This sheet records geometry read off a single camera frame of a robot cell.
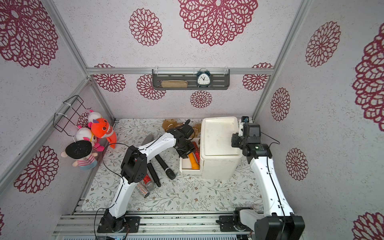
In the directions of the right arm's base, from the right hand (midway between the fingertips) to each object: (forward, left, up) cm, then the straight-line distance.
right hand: (238, 134), depth 77 cm
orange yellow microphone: (-6, +23, -22) cm, 32 cm away
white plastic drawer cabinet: (-13, +10, -3) cm, 17 cm away
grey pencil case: (+15, +56, -24) cm, 62 cm away
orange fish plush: (+8, +79, -5) cm, 79 cm away
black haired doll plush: (-10, +80, -3) cm, 81 cm away
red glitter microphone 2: (-19, +48, -21) cm, 56 cm away
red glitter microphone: (+1, +22, -20) cm, 29 cm away
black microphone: (-12, +37, -22) cm, 45 cm away
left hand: (0, +23, -20) cm, 31 cm away
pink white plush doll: (+2, +85, -4) cm, 85 cm away
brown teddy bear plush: (+22, +40, -17) cm, 49 cm away
